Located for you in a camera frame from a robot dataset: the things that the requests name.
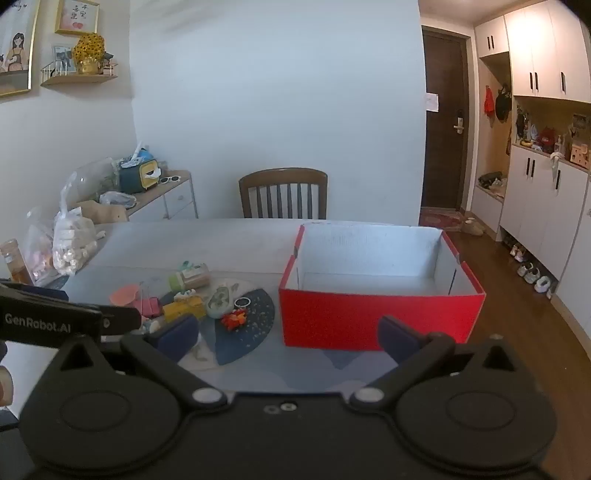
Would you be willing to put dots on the bag of pink pieces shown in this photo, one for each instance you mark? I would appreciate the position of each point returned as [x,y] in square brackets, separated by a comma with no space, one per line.
[41,258]

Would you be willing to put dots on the white hallway cabinet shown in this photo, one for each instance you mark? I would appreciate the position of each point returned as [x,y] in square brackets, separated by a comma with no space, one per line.
[535,203]

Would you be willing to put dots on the large gold-framed poster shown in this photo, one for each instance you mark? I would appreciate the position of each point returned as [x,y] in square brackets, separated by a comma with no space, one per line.
[16,50]

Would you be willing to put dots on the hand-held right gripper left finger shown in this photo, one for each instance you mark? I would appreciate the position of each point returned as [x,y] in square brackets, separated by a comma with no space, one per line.
[178,337]

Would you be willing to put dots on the brown wooden chair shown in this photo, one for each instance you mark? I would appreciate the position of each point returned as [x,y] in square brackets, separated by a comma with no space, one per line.
[281,176]

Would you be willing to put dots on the low white drawer cabinet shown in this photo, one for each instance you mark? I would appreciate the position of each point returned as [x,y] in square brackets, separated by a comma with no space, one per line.
[175,198]

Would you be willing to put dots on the white paper notice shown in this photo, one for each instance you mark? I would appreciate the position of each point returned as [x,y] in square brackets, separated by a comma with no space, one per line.
[431,102]

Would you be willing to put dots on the yellow small box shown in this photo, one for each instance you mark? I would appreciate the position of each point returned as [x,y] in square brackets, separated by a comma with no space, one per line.
[182,310]

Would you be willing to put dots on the grey child sneakers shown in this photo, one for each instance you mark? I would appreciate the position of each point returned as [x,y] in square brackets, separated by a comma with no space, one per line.
[528,271]

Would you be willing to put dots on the pink pig toy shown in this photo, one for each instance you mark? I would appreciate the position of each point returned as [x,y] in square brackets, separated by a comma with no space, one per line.
[148,306]

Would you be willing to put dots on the red toy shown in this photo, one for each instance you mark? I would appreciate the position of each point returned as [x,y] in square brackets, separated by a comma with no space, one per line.
[547,137]

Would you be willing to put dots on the small crumpled plastic bag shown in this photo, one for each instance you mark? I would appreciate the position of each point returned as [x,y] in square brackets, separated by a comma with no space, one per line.
[117,198]

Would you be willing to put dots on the bag of white pieces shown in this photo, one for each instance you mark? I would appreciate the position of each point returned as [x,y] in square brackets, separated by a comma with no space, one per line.
[74,244]

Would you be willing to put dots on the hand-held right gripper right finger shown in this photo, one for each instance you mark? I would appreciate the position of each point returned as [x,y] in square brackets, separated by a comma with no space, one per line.
[397,337]

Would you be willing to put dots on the round blue white placemat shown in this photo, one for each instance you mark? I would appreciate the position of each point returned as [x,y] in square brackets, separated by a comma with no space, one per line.
[251,332]

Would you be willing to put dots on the white child shoes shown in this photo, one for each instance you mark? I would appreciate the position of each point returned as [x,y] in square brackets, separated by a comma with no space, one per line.
[544,284]

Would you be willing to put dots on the red patterned rug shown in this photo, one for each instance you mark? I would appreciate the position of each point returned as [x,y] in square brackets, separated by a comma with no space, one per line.
[438,217]

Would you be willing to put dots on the brown bottle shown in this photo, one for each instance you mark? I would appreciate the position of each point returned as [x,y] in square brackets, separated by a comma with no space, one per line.
[16,265]

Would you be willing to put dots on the dark brown door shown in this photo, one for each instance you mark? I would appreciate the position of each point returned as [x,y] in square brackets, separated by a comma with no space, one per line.
[443,152]

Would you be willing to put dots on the pink plastic cup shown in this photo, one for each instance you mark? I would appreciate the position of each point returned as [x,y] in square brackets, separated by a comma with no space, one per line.
[123,295]

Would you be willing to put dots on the beige slippers pair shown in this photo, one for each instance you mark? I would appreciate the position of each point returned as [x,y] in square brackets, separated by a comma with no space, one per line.
[474,227]

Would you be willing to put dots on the white sunglasses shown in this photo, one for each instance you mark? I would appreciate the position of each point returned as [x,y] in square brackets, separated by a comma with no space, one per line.
[168,179]

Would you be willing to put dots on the teal yellow tissue box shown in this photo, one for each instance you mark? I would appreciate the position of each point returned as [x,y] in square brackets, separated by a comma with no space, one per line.
[138,173]

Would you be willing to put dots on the dark bag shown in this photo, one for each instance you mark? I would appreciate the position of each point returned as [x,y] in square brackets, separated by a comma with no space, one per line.
[490,178]

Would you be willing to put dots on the large clear plastic bag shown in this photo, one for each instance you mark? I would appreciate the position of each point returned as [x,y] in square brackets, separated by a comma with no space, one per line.
[90,182]

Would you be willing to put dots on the pink toy house box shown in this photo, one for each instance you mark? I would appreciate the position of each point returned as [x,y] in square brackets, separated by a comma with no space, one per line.
[581,157]

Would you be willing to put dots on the silver door lock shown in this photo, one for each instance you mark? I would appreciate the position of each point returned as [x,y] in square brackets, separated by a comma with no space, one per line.
[458,122]

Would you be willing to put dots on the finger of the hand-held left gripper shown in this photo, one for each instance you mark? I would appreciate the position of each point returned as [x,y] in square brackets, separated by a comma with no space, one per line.
[122,319]

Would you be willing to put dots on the small photo card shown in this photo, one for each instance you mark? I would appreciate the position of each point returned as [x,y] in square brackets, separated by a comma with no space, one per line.
[62,57]

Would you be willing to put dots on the gold flower ornament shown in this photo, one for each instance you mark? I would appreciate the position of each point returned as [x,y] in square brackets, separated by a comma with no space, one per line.
[89,50]

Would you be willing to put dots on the pink white child sneakers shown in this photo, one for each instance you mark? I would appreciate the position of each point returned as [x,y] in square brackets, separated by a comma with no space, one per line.
[519,254]

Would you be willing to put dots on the red hanging bag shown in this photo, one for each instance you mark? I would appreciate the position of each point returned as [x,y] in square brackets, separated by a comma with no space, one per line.
[488,101]

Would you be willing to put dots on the person's left hand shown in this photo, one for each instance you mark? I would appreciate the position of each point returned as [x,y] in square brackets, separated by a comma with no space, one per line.
[4,387]

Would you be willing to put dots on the small gold-framed picture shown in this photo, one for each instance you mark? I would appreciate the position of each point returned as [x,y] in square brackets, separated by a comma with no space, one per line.
[77,16]

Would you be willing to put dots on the small clear plastic jar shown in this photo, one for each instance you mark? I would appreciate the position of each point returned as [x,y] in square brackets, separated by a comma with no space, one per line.
[194,277]

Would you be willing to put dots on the red cardboard box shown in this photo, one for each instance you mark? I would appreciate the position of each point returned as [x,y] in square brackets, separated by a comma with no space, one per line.
[332,318]

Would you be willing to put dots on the white pump bottle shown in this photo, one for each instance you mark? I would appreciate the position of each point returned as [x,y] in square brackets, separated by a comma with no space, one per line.
[559,146]

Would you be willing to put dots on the pale green tin case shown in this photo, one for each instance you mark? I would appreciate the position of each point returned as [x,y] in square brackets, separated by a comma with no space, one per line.
[218,302]

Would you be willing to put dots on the wooden wall shelf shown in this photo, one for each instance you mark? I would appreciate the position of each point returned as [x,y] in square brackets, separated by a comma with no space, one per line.
[78,78]

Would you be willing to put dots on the beige soft bundle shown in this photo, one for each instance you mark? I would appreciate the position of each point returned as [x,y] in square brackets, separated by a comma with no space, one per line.
[106,213]

